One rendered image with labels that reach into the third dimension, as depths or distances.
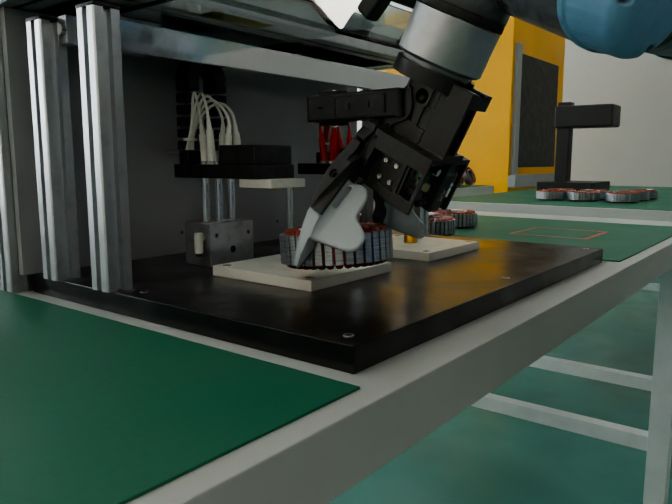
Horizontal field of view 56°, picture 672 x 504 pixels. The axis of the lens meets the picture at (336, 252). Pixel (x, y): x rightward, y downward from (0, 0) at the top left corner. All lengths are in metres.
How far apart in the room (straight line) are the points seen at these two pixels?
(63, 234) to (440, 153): 0.44
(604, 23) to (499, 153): 3.95
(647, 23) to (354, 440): 0.32
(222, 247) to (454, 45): 0.42
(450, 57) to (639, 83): 5.55
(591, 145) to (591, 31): 5.66
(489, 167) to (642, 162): 1.93
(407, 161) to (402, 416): 0.21
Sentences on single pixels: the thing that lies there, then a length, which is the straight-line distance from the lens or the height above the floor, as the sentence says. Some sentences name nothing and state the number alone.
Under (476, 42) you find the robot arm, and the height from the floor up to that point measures 0.99.
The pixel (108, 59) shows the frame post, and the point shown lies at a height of 1.00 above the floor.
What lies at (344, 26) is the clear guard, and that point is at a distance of 0.55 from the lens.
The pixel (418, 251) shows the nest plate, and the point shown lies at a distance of 0.85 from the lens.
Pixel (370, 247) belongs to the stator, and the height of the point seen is 0.82.
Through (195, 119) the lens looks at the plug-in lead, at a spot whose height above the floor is 0.95.
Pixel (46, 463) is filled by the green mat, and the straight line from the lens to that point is 0.37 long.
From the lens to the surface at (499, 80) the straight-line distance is 4.43.
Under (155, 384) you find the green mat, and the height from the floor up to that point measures 0.75.
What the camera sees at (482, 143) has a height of 1.01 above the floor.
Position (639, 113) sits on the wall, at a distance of 6.03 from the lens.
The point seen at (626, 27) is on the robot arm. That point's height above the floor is 0.99.
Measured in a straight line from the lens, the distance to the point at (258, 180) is 0.74.
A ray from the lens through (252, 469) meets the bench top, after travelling 0.34.
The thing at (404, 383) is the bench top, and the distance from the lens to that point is 0.45.
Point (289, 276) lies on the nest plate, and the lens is 0.66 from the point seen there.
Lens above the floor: 0.90
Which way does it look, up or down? 8 degrees down
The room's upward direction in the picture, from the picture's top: straight up
